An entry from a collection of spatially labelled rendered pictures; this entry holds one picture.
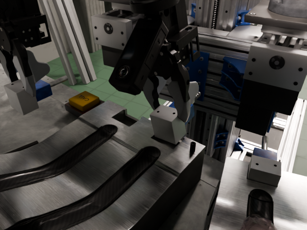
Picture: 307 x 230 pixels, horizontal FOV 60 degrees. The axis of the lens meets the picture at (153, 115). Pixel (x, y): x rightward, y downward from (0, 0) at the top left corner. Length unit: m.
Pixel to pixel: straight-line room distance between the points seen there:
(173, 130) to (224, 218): 0.16
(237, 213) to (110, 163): 0.22
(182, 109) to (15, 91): 0.33
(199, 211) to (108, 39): 0.60
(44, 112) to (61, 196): 0.41
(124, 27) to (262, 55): 0.40
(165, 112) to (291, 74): 0.34
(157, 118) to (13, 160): 0.25
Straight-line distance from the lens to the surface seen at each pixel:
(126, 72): 0.36
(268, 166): 0.51
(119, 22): 0.84
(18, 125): 0.78
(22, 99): 0.60
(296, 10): 0.78
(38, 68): 0.58
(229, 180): 0.50
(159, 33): 0.39
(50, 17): 2.51
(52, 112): 0.79
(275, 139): 1.71
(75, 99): 0.76
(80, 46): 2.58
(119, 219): 0.41
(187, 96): 0.43
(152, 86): 0.46
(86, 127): 0.56
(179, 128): 0.48
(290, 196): 0.52
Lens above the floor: 1.22
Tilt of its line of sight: 35 degrees down
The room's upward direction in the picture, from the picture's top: straight up
